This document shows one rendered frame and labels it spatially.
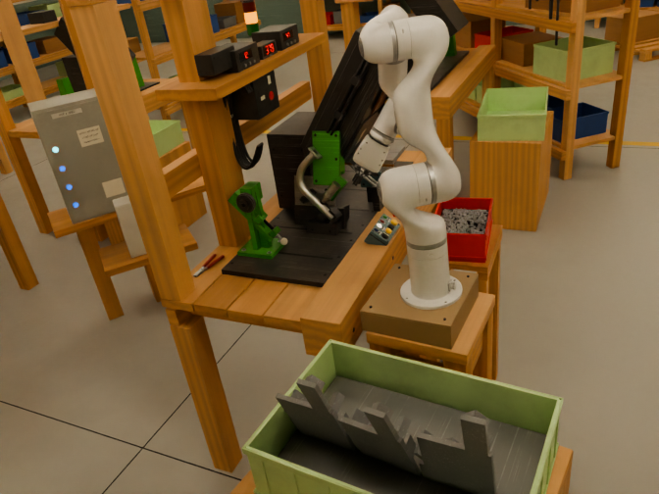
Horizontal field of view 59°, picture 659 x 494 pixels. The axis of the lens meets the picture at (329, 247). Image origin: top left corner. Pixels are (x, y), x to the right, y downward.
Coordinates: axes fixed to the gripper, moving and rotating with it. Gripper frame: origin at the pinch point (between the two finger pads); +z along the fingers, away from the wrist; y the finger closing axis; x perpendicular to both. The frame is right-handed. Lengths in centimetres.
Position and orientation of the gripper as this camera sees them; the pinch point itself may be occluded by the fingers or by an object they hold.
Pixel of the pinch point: (357, 178)
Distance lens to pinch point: 204.0
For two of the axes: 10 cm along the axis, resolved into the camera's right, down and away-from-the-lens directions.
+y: -8.8, -4.7, -0.9
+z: -4.7, 8.2, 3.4
